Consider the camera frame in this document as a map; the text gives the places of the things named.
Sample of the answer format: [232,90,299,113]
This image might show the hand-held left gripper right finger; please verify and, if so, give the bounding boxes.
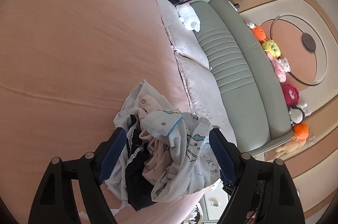
[209,128,305,224]

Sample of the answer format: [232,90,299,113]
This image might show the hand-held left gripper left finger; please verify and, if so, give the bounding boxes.
[28,127,127,224]

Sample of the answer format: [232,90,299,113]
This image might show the navy garment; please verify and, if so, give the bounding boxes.
[124,114,156,211]

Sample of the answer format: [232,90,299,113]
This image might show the light blue printed pants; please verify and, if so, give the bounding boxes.
[143,108,221,202]

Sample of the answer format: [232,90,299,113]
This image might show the pink printed garment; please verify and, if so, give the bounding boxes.
[137,94,180,185]

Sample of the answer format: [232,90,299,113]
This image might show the white garment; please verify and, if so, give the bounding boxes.
[107,79,175,201]

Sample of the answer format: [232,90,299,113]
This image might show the white nightstand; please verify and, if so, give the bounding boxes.
[197,179,233,222]

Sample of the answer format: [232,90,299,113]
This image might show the pink bed sheet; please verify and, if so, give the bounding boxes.
[0,0,238,224]

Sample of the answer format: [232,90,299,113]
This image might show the row of plush toys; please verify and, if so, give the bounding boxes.
[246,20,312,161]

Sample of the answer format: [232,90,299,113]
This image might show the white plush toy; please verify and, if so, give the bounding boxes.
[176,3,201,31]

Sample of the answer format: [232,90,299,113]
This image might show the round ring wall lamp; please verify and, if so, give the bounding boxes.
[271,14,328,86]

